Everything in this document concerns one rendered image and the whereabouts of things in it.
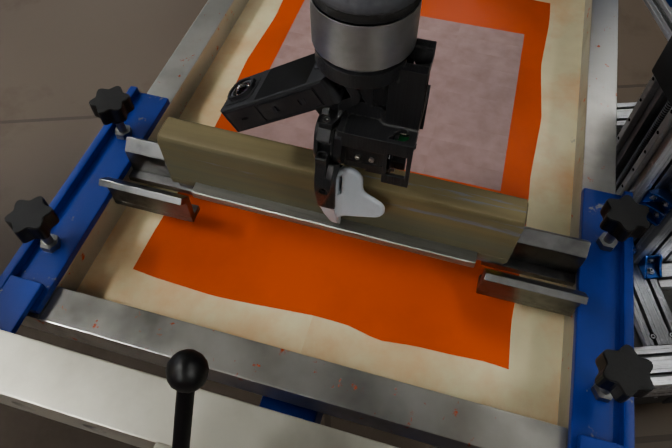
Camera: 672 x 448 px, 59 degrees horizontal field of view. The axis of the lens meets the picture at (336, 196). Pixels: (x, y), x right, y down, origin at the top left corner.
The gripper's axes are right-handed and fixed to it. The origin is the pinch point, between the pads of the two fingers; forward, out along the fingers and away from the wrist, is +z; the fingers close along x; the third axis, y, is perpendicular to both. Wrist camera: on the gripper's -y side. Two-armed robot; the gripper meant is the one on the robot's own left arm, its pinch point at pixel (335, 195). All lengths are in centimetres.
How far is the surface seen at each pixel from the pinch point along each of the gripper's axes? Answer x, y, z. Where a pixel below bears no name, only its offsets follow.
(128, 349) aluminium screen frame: -18.1, -15.9, 7.4
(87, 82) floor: 96, -123, 105
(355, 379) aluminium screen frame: -15.3, 6.2, 6.2
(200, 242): -3.8, -15.0, 9.7
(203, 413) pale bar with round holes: -23.0, -4.6, 1.1
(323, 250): -1.0, -1.2, 9.7
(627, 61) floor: 163, 68, 106
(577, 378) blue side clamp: -10.0, 25.6, 5.1
